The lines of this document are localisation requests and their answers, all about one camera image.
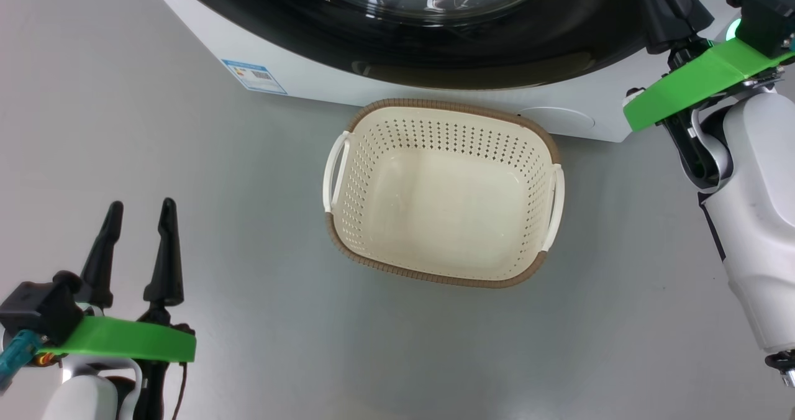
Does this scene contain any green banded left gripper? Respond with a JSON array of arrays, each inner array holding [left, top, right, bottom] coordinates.
[[36, 198, 197, 420]]

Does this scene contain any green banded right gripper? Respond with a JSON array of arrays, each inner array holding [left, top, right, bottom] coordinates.
[[623, 0, 795, 136]]

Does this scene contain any black round glass washer door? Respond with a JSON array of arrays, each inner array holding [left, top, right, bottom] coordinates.
[[160, 0, 715, 91]]

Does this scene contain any white front-load washing machine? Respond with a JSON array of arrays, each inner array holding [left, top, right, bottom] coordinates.
[[138, 0, 795, 144]]

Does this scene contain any round white filter cover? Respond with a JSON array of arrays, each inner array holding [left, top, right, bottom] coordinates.
[[517, 106, 596, 139]]

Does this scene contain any blue energy label sticker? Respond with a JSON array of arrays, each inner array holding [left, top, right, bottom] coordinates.
[[222, 59, 288, 95]]

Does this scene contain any cream perforated laundry basket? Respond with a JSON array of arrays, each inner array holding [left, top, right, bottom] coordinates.
[[323, 98, 566, 289]]

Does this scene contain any thin brown cable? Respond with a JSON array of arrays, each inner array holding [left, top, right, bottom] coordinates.
[[170, 361, 188, 420]]

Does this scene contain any teal plug left camera cable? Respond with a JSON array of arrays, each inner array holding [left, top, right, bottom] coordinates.
[[0, 330, 42, 393]]

